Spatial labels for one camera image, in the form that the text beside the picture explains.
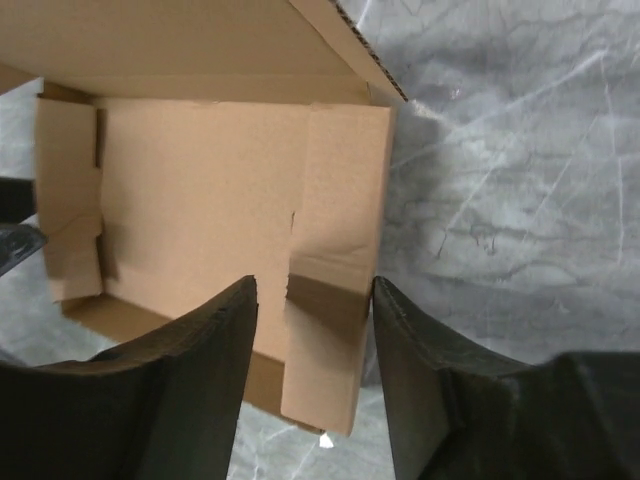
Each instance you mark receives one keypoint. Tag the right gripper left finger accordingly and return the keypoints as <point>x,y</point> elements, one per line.
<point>162,406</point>

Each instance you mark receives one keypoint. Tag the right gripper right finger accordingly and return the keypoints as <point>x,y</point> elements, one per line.
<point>457,410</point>

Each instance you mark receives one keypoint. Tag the brown cardboard box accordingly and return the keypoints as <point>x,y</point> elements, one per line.
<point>182,145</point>

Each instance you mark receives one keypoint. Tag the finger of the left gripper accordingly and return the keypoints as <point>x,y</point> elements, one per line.
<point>17,200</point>
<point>17,243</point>

